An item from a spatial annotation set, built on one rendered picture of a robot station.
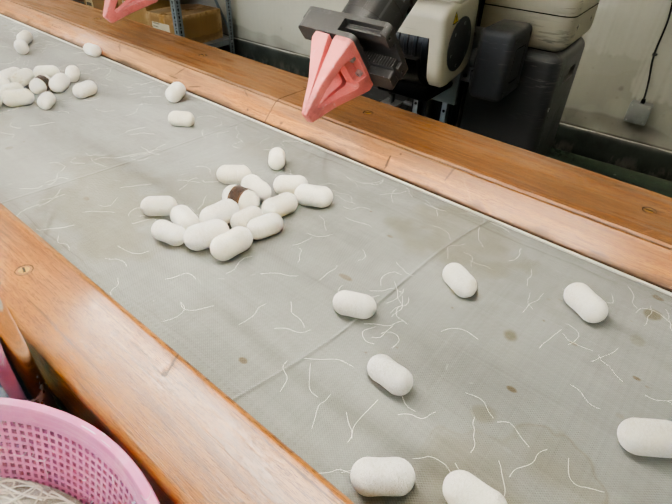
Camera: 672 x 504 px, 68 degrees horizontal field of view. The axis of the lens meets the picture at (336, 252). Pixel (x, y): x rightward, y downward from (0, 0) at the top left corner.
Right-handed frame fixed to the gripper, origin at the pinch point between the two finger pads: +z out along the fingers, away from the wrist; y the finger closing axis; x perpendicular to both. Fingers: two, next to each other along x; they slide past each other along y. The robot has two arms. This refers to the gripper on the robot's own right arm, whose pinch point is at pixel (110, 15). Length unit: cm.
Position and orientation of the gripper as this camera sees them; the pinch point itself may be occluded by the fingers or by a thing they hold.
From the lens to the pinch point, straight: 85.5
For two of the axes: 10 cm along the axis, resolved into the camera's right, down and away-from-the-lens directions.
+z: -5.2, 8.5, -0.6
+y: 7.6, 4.3, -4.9
